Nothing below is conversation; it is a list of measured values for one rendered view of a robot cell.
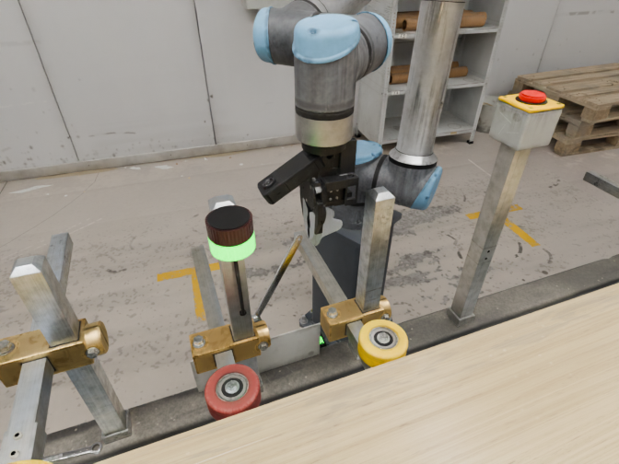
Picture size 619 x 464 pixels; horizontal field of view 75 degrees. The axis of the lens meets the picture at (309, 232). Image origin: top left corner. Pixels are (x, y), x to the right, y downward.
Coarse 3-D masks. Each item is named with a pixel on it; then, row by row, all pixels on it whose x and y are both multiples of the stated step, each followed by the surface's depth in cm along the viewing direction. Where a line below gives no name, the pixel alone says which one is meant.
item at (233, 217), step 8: (224, 208) 53; (232, 208) 53; (240, 208) 53; (208, 216) 51; (216, 216) 51; (224, 216) 51; (232, 216) 51; (240, 216) 51; (248, 216) 51; (208, 224) 50; (216, 224) 50; (224, 224) 50; (232, 224) 50; (240, 224) 50; (240, 288) 62; (240, 296) 63; (240, 304) 64; (240, 312) 65
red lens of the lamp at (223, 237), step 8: (216, 208) 53; (248, 224) 50; (208, 232) 50; (216, 232) 49; (224, 232) 49; (232, 232) 49; (240, 232) 50; (248, 232) 51; (216, 240) 50; (224, 240) 50; (232, 240) 50; (240, 240) 50
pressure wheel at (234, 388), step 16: (224, 368) 61; (240, 368) 61; (208, 384) 59; (224, 384) 59; (240, 384) 59; (256, 384) 59; (208, 400) 57; (224, 400) 57; (240, 400) 57; (256, 400) 58; (224, 416) 56
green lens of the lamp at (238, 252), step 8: (208, 240) 52; (248, 240) 52; (216, 248) 51; (224, 248) 50; (232, 248) 50; (240, 248) 51; (248, 248) 52; (216, 256) 52; (224, 256) 51; (232, 256) 51; (240, 256) 52
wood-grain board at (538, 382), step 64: (512, 320) 69; (576, 320) 69; (384, 384) 59; (448, 384) 59; (512, 384) 59; (576, 384) 59; (192, 448) 52; (256, 448) 52; (320, 448) 52; (384, 448) 52; (448, 448) 52; (512, 448) 52; (576, 448) 52
